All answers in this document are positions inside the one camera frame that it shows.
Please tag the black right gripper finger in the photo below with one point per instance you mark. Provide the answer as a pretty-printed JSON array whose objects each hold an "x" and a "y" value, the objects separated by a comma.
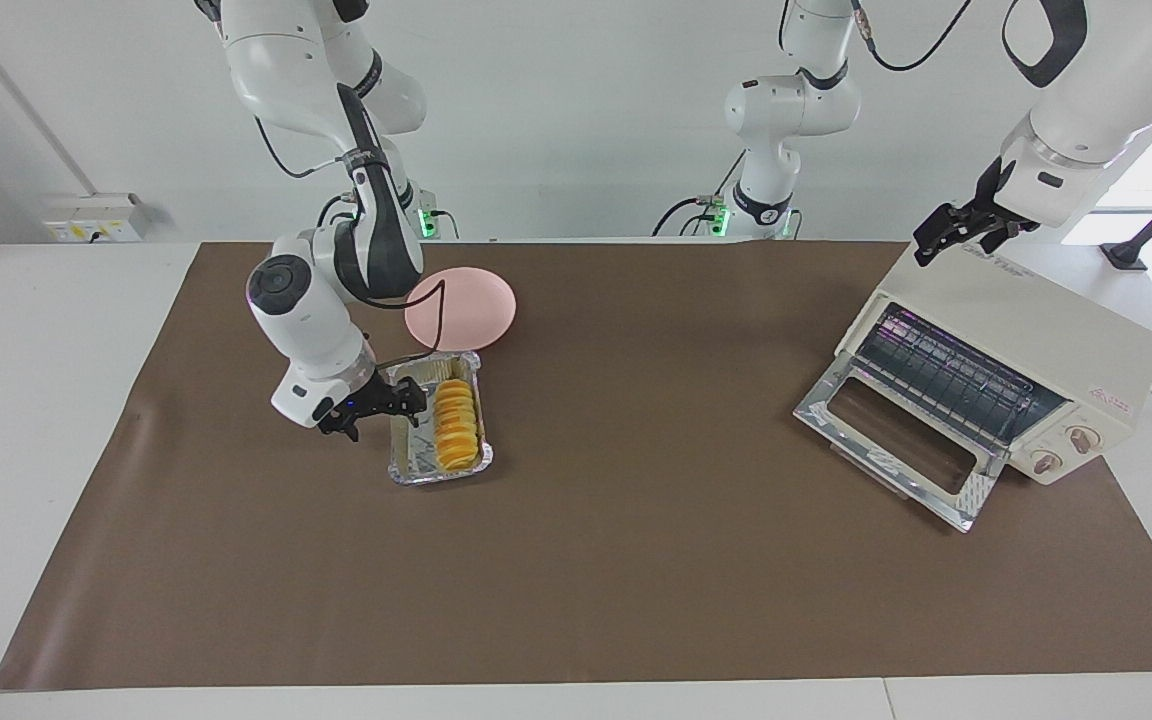
[
  {"x": 411, "y": 396},
  {"x": 351, "y": 430}
]

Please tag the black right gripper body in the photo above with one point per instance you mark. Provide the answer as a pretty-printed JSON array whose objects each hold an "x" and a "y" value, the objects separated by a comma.
[{"x": 366, "y": 400}]

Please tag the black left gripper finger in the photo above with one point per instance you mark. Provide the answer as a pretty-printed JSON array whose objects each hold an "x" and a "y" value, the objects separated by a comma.
[
  {"x": 941, "y": 228},
  {"x": 1001, "y": 238}
]

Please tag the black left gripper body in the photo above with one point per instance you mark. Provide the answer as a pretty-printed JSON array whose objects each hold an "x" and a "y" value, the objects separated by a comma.
[{"x": 991, "y": 205}]

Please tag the yellow sliced bread loaf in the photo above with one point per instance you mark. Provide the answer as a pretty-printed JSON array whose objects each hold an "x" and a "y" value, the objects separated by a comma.
[{"x": 457, "y": 425}]

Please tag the aluminium foil tray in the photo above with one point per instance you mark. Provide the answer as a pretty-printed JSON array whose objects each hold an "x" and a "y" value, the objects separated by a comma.
[{"x": 416, "y": 455}]

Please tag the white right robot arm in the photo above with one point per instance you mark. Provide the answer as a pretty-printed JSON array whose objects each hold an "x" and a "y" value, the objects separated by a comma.
[{"x": 306, "y": 310}]

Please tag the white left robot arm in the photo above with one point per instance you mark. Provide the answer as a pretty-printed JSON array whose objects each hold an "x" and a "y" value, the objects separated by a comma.
[{"x": 1106, "y": 90}]

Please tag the cream toaster oven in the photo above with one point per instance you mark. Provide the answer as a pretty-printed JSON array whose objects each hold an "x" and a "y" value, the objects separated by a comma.
[{"x": 1036, "y": 320}]

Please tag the metal oven rack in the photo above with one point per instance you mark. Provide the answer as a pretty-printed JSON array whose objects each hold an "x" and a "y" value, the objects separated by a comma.
[{"x": 956, "y": 375}]

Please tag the large round oven knob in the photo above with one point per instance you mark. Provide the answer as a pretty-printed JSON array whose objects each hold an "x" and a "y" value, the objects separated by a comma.
[{"x": 1082, "y": 439}]

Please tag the glass oven door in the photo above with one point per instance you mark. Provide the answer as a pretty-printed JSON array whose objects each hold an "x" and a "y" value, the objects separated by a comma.
[{"x": 836, "y": 425}]

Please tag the small round oven knob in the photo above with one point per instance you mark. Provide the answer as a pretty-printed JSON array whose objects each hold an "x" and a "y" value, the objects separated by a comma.
[{"x": 1044, "y": 462}]

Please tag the pink round plate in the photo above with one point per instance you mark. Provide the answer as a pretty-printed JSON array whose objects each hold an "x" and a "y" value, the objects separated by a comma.
[{"x": 481, "y": 310}]

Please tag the brown table mat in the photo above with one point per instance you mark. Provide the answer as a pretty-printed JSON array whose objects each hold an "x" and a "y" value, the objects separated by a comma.
[{"x": 636, "y": 560}]

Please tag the white wall socket box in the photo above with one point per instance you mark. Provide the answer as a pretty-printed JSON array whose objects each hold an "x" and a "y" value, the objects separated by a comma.
[{"x": 96, "y": 218}]

